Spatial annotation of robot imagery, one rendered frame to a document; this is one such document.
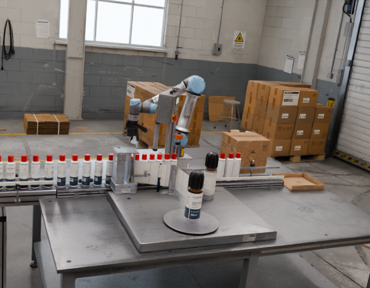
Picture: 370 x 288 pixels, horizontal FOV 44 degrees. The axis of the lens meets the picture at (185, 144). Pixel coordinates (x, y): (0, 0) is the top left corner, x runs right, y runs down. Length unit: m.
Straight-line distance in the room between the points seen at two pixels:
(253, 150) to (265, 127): 3.40
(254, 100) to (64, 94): 3.35
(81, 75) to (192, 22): 2.39
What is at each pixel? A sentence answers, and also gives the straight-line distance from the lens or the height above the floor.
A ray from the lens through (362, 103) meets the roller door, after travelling 7.63.
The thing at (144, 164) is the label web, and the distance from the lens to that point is 2.88.
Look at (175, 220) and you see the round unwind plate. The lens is 2.51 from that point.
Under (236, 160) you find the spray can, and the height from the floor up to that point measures 1.03.
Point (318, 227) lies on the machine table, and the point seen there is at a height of 0.83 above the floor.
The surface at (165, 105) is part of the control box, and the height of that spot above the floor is 1.41.
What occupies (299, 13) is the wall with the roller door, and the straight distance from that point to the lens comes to 9.11.
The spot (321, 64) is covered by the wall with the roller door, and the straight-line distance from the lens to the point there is 8.50.
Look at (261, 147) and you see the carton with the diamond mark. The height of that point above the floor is 1.06.
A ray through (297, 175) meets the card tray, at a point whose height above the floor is 0.85.
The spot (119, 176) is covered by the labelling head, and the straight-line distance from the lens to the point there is 2.78.
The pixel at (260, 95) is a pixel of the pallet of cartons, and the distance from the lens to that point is 7.05.
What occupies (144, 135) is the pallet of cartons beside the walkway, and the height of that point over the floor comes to 0.23.
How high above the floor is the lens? 1.95
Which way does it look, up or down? 15 degrees down
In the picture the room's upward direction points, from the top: 7 degrees clockwise
